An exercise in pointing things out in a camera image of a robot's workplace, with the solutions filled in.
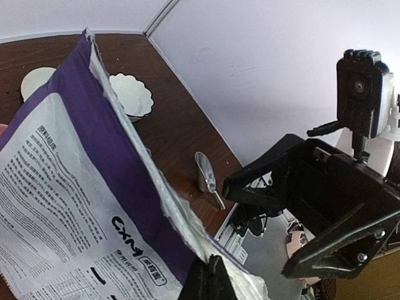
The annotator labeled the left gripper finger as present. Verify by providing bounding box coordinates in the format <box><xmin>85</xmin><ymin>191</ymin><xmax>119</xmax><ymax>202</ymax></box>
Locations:
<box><xmin>179</xmin><ymin>255</ymin><xmax>237</xmax><ymax>300</ymax></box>

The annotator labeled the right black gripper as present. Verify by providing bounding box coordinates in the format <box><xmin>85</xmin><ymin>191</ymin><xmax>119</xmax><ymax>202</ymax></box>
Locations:
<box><xmin>222</xmin><ymin>134</ymin><xmax>399</xmax><ymax>279</ymax></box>

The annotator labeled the metal food scoop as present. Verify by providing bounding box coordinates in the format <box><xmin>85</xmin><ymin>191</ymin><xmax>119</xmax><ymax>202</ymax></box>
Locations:
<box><xmin>194</xmin><ymin>151</ymin><xmax>226</xmax><ymax>210</ymax></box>

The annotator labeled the purple pet food bag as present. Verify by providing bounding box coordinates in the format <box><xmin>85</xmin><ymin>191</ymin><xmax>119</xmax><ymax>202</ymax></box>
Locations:
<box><xmin>1</xmin><ymin>30</ymin><xmax>268</xmax><ymax>299</ymax></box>

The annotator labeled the white scalloped bowl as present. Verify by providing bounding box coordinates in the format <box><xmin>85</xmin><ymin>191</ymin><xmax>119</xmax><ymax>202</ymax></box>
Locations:
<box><xmin>109</xmin><ymin>73</ymin><xmax>154</xmax><ymax>123</ymax></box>

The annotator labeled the dark blue ceramic bowl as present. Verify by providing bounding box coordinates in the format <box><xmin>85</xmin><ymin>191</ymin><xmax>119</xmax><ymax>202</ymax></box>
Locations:
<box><xmin>20</xmin><ymin>67</ymin><xmax>56</xmax><ymax>103</ymax></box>

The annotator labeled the front aluminium rail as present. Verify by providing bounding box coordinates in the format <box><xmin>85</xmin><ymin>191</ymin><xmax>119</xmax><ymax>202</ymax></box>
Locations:
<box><xmin>214</xmin><ymin>177</ymin><xmax>282</xmax><ymax>266</ymax></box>

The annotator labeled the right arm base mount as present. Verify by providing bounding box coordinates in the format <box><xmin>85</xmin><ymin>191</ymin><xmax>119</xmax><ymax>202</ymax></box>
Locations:
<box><xmin>232</xmin><ymin>204</ymin><xmax>267</xmax><ymax>238</ymax></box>

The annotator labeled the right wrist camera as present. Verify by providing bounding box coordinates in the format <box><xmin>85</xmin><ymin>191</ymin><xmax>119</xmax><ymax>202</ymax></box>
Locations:
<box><xmin>307</xmin><ymin>49</ymin><xmax>394</xmax><ymax>162</ymax></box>

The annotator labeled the right aluminium frame post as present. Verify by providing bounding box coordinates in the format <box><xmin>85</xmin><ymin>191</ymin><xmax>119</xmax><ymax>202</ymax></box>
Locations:
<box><xmin>142</xmin><ymin>0</ymin><xmax>180</xmax><ymax>38</ymax></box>

